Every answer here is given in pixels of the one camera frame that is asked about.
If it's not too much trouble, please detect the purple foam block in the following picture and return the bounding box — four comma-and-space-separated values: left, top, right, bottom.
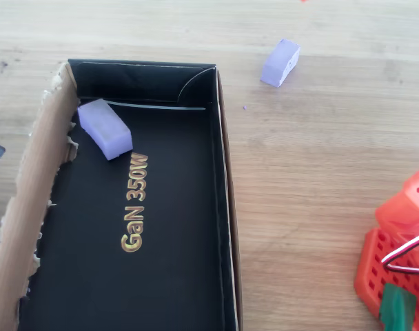
260, 38, 301, 88
77, 98, 134, 161

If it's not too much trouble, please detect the black cardboard box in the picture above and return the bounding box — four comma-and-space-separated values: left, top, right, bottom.
0, 58, 245, 331

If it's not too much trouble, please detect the red white black servo cable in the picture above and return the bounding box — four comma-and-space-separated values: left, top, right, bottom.
381, 171, 419, 277

